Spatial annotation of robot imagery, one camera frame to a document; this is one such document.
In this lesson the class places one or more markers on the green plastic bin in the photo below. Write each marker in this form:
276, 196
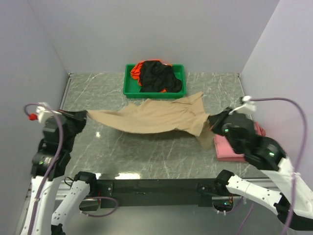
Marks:
131, 88

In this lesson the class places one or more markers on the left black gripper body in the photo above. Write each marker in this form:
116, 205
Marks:
76, 124

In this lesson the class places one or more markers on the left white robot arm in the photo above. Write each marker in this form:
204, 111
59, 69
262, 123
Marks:
48, 169

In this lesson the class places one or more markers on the light pink folded t shirt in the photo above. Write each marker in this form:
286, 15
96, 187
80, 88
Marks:
224, 151

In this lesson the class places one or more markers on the orange t shirt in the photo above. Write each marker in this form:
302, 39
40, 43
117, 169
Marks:
135, 72

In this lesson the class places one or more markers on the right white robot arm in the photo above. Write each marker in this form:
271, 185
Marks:
292, 203

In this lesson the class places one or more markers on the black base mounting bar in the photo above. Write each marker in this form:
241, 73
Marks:
158, 192

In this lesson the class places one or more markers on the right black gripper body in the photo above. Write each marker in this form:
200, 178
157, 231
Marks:
219, 126

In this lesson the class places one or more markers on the beige t shirt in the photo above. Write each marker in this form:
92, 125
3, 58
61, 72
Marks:
158, 116

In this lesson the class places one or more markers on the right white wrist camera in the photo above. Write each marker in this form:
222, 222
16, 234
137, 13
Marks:
247, 106

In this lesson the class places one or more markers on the black t shirt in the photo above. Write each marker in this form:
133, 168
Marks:
171, 83

